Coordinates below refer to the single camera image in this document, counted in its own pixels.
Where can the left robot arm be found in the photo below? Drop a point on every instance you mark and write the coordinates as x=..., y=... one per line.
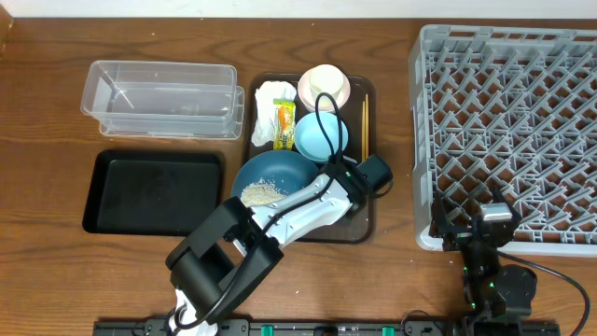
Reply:
x=220, y=264

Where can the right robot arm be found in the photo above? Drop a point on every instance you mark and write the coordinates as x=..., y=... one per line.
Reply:
x=500, y=295

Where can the large dark blue plate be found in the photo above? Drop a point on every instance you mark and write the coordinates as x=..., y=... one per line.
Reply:
x=289, y=171

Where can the dark brown serving tray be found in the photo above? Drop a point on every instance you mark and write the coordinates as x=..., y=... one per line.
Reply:
x=352, y=230

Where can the white rice food scraps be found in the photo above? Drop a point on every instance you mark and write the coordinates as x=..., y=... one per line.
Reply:
x=261, y=192

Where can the yellow green snack wrapper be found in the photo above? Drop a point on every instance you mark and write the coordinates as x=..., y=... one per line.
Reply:
x=284, y=124

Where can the wooden chopstick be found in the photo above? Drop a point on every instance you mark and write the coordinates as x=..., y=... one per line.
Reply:
x=367, y=118
x=364, y=132

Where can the black food waste tray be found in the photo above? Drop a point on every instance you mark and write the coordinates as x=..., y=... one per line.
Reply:
x=149, y=192

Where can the clear plastic waste bin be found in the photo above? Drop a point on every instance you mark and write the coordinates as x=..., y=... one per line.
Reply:
x=165, y=100

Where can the small light blue bowl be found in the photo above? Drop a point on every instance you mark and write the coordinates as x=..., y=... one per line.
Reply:
x=309, y=139

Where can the white napkin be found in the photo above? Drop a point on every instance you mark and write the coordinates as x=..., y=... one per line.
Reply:
x=265, y=95

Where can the pink bowl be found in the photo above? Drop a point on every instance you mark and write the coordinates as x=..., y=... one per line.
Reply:
x=308, y=100

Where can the cream cup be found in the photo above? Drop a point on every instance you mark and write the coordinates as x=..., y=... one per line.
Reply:
x=325, y=78

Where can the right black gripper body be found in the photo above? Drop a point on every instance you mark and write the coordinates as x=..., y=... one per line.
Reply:
x=465, y=234

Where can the left wooden chopstick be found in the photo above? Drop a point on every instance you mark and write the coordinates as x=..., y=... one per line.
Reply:
x=364, y=132

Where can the right wooden chopstick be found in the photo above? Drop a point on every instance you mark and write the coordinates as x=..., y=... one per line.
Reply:
x=367, y=118

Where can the grey dishwasher rack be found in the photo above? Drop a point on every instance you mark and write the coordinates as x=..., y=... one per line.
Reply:
x=513, y=108

